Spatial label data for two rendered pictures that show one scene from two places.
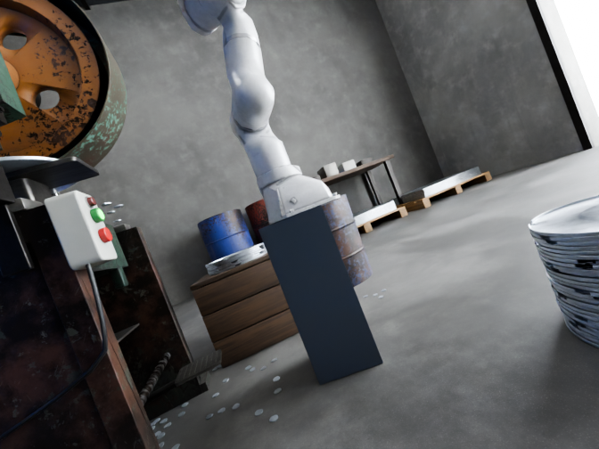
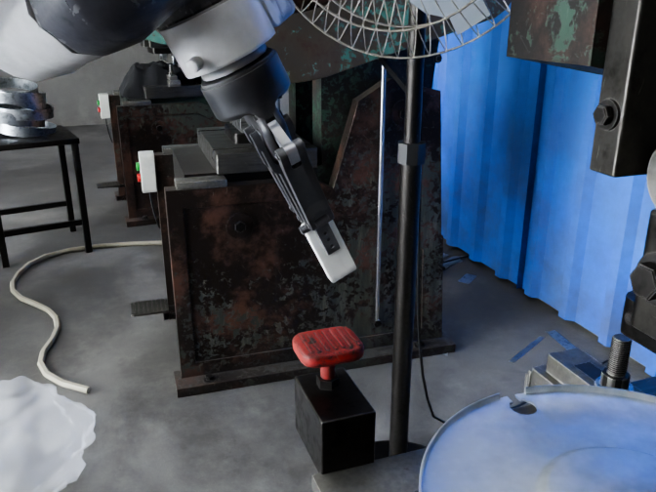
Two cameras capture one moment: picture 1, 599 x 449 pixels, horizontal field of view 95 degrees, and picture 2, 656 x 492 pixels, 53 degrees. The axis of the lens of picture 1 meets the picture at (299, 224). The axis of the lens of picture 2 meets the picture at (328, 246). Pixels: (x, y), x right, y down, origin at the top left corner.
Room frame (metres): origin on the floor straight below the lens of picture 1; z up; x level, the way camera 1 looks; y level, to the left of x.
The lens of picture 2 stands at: (1.02, 0.40, 1.10)
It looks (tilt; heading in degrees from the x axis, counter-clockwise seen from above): 20 degrees down; 176
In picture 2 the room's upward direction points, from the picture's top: straight up
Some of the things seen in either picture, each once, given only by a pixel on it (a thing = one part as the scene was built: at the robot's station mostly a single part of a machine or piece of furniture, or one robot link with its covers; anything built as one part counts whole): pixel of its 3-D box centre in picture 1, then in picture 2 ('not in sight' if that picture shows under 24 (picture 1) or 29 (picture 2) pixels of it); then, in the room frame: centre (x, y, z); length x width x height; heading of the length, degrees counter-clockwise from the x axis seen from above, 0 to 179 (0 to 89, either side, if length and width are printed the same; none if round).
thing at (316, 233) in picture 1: (319, 287); not in sight; (0.81, 0.01, 0.23); 0.18 x 0.18 x 0.45; 87
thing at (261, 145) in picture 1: (257, 139); not in sight; (0.85, 0.03, 0.71); 0.18 x 0.11 x 0.25; 20
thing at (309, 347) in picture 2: not in sight; (327, 370); (0.40, 0.45, 0.72); 0.07 x 0.06 x 0.08; 105
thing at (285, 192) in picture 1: (296, 190); not in sight; (0.81, -0.03, 0.52); 0.22 x 0.19 x 0.14; 87
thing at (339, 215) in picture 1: (327, 244); not in sight; (1.64, -0.11, 0.24); 0.42 x 0.42 x 0.48
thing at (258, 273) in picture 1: (253, 297); not in sight; (1.30, 0.33, 0.18); 0.40 x 0.38 x 0.35; 101
